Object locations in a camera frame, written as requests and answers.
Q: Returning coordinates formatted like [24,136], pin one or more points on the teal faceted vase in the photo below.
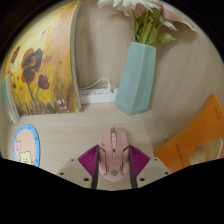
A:
[136,80]

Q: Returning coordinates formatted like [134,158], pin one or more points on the pink and white flower bouquet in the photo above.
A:
[146,23]

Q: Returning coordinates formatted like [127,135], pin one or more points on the yellow poppy canvas painting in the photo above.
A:
[43,66]

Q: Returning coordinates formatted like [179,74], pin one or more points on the pink computer mouse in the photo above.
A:
[113,153]

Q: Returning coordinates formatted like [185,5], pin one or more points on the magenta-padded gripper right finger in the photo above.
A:
[139,161]

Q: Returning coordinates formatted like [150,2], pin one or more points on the round cartoon mouse pad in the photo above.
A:
[26,145]

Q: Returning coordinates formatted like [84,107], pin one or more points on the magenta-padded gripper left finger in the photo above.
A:
[87,161]

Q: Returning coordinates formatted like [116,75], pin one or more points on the white power strip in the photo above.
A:
[96,96]

